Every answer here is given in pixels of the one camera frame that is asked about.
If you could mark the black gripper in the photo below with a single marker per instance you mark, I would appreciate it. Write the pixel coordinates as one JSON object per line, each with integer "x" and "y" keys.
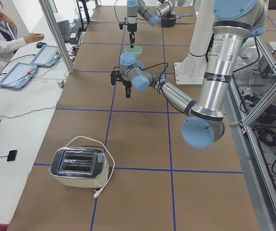
{"x": 126, "y": 84}
{"x": 131, "y": 28}

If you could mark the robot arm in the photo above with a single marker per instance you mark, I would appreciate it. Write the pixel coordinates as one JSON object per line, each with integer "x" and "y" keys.
{"x": 152, "y": 16}
{"x": 233, "y": 21}

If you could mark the black computer mouse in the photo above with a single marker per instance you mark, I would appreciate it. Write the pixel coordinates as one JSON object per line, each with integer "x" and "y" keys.
{"x": 40, "y": 45}

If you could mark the far blue teach pendant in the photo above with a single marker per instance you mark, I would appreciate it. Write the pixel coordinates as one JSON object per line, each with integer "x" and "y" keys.
{"x": 47, "y": 56}

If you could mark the small black puck device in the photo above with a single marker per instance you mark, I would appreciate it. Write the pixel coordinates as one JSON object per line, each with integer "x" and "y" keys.
{"x": 12, "y": 155}

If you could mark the green bowl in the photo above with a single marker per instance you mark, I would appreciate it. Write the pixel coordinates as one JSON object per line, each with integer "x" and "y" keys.
{"x": 135, "y": 49}

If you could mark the blue teach pendant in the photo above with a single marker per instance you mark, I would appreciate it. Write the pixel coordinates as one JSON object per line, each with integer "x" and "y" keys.
{"x": 18, "y": 76}
{"x": 47, "y": 56}

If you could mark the blue bowl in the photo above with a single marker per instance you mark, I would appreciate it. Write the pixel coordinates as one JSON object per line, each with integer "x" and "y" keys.
{"x": 139, "y": 64}

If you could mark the dark blue saucepan with lid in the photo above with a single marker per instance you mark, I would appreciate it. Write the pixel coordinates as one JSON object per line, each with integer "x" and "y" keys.
{"x": 169, "y": 19}

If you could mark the near blue teach pendant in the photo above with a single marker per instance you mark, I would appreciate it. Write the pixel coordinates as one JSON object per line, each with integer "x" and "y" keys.
{"x": 18, "y": 76}

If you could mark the cream and chrome toaster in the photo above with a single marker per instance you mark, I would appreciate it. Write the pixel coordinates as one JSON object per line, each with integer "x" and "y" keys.
{"x": 82, "y": 167}

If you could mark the black keyboard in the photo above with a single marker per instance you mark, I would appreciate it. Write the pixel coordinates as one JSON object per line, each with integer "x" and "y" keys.
{"x": 64, "y": 28}

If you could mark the aluminium frame post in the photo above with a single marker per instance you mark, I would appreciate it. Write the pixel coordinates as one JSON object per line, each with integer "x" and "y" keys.
{"x": 49, "y": 15}

